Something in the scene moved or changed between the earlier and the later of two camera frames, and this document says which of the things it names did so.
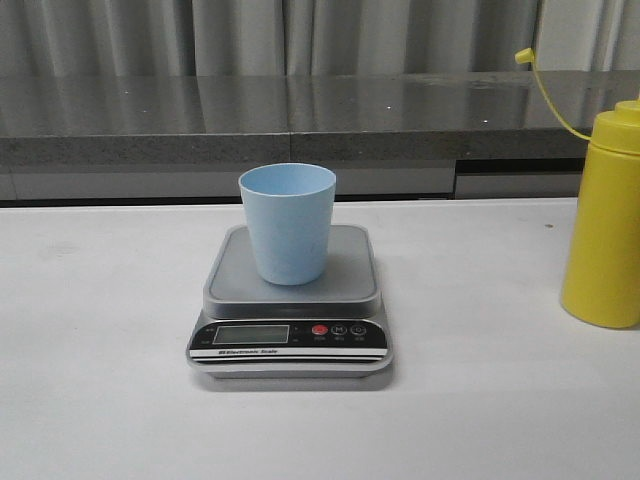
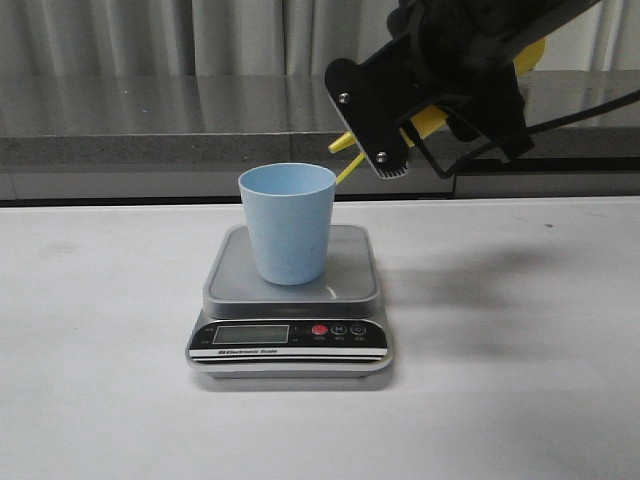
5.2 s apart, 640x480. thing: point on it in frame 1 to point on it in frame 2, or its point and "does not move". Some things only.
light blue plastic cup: [290, 206] does not move
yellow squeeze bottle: [601, 270] to [429, 119]
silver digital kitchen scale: [331, 328] does not move
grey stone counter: [186, 137] does not move
